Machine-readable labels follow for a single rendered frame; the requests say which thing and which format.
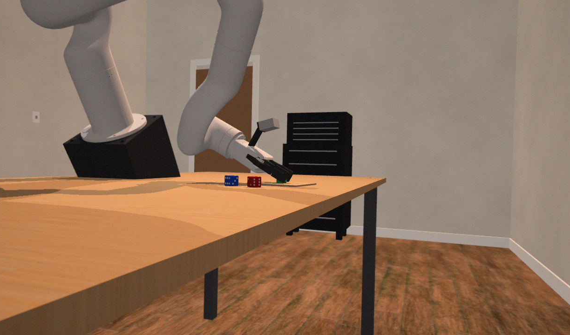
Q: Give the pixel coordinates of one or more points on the red die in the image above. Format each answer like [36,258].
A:
[254,181]

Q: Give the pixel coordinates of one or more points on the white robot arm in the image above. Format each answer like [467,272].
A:
[97,82]

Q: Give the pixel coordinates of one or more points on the tan mat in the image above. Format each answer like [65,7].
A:
[288,184]

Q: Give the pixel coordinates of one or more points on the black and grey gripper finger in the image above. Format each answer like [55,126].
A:
[290,172]
[275,171]

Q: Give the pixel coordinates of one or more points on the blue die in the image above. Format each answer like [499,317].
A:
[231,180]

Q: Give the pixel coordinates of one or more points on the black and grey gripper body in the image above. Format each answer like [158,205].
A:
[239,149]

